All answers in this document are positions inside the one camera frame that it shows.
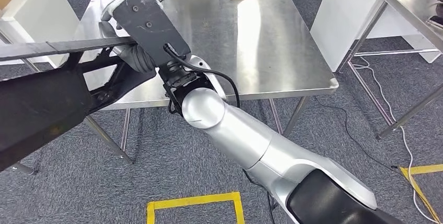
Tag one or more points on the white partition block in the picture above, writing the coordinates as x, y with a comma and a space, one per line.
342, 18
38, 18

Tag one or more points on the black object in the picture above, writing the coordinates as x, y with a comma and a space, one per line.
436, 20

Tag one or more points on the yellow floor tape square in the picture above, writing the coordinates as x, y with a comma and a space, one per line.
418, 188
193, 200

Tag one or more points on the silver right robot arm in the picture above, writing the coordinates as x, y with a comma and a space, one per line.
242, 136

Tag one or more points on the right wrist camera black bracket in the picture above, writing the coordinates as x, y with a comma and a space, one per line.
148, 25

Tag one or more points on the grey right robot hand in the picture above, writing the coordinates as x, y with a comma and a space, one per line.
123, 56

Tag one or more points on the black plastic plate bracket part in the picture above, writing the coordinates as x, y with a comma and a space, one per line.
34, 111

